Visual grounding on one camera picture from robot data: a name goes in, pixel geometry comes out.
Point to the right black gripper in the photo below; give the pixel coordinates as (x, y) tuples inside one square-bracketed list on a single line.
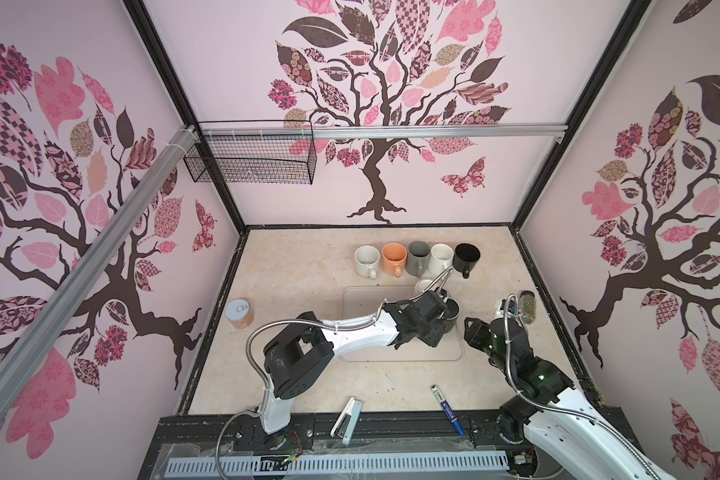
[(476, 330)]

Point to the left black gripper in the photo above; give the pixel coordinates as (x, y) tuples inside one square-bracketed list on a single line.
[(435, 333)]

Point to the grey mug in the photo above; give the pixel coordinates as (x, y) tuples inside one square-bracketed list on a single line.
[(418, 254)]

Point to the peach orange mug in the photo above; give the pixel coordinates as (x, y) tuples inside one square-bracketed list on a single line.
[(394, 258)]

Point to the black mug white base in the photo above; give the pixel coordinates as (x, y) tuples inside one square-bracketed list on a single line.
[(466, 256)]

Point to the cream mug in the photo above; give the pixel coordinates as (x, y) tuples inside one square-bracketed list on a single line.
[(367, 261)]

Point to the glass spice jar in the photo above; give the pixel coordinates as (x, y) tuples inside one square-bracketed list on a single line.
[(527, 307)]

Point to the blue marker pen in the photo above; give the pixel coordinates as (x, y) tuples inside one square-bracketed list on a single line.
[(447, 410)]

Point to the white stapler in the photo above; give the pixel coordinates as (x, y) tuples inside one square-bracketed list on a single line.
[(345, 425)]

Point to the orange tin can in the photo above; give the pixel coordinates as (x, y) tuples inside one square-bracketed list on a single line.
[(239, 313)]

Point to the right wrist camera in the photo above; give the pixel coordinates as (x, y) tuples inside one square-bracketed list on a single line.
[(507, 308)]

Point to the white slotted cable duct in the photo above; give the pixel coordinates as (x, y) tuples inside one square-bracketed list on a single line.
[(342, 465)]

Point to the back aluminium rail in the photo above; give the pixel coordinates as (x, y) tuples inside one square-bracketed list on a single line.
[(372, 132)]

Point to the aluminium rail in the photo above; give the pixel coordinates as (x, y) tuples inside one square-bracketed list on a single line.
[(372, 132), (22, 361)]

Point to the black wire basket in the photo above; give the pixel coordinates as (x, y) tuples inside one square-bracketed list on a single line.
[(254, 151)]

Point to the black base frame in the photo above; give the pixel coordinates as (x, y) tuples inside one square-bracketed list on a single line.
[(590, 429)]

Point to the left aluminium rail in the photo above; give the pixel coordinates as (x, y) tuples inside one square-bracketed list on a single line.
[(22, 361)]

